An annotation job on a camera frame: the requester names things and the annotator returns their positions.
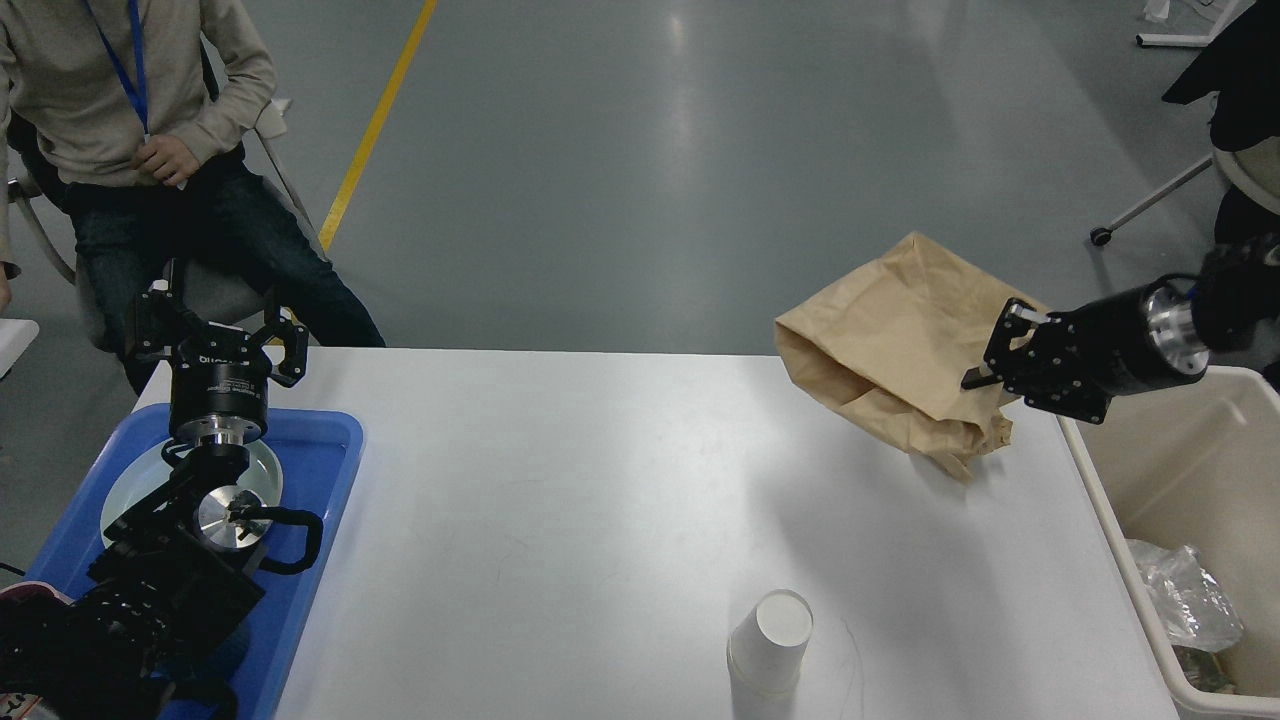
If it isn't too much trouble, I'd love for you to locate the brown paper bag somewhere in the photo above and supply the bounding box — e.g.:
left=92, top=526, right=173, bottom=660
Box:
left=774, top=232, right=1030, bottom=484

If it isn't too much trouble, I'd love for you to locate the blue plastic tray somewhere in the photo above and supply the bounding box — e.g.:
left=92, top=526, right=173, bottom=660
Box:
left=20, top=405, right=365, bottom=720

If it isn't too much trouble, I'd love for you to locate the beige plastic bin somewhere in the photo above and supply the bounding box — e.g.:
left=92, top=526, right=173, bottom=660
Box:
left=1059, top=366, right=1279, bottom=719

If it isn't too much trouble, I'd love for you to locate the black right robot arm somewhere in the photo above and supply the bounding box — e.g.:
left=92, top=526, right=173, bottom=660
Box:
left=961, top=233, right=1279, bottom=424

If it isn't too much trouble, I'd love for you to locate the white paper cup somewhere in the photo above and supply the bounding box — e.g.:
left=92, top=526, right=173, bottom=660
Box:
left=726, top=589, right=815, bottom=697

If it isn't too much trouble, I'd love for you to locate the seated person beige sweater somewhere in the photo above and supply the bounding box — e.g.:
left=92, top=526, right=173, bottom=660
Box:
left=0, top=0, right=387, bottom=393

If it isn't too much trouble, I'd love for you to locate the dark teal mug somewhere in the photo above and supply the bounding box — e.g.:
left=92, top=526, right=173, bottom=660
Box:
left=187, top=620, right=252, bottom=684

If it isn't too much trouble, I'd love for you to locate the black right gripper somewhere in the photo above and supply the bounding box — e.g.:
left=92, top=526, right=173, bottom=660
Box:
left=960, top=282, right=1210, bottom=425

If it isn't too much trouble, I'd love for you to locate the office chair with black coat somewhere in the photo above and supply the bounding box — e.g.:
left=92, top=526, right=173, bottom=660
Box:
left=1089, top=1, right=1279, bottom=247

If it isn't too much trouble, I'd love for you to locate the silver foil bag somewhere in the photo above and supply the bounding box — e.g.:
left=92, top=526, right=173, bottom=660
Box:
left=1126, top=539, right=1245, bottom=653

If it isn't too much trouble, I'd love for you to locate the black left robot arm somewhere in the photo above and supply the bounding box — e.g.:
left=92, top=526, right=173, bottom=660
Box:
left=3, top=266, right=324, bottom=719

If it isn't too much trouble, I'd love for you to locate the blue lanyard with badge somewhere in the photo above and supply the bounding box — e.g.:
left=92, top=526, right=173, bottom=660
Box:
left=84, top=0, right=154, bottom=141

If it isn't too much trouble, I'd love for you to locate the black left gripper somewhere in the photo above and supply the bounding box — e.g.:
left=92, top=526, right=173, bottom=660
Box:
left=124, top=258, right=310, bottom=445

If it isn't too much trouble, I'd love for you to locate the white side table corner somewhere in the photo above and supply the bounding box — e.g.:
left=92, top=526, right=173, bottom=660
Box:
left=0, top=318, right=40, bottom=379

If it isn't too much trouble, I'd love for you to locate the pink mug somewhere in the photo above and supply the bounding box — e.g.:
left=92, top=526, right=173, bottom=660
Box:
left=1, top=582, right=72, bottom=632

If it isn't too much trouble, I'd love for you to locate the mint green plate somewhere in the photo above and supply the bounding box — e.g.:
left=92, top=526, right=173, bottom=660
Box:
left=99, top=441, right=284, bottom=548

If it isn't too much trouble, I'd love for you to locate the white table leg base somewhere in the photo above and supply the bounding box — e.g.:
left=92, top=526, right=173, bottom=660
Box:
left=1134, top=1, right=1254, bottom=49

